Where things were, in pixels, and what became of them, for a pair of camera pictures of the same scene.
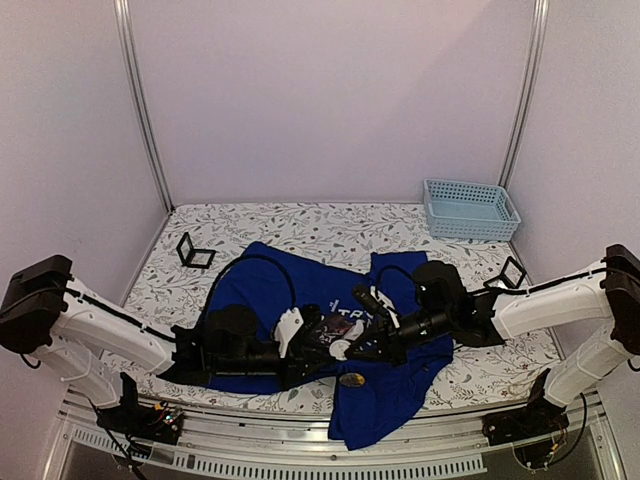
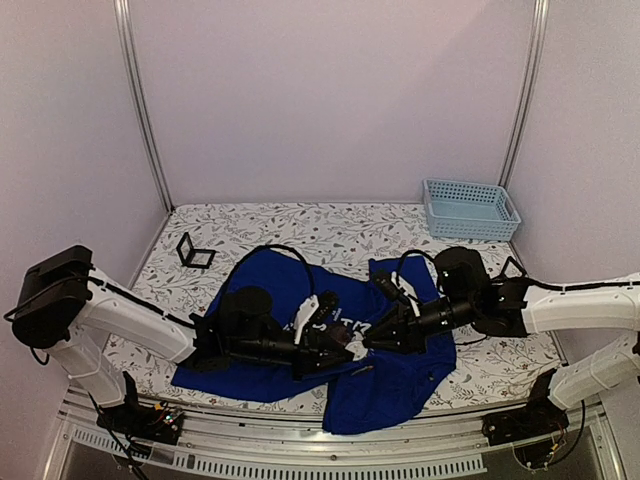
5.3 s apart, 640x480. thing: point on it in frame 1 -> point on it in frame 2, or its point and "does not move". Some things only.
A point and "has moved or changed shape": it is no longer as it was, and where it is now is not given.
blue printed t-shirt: (374, 402) has moved or changed shape
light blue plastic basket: (469, 210) does not move
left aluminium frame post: (125, 28) does not move
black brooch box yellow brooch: (193, 257) does not move
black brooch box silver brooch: (511, 276) does not move
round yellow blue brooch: (352, 379) -> (361, 370)
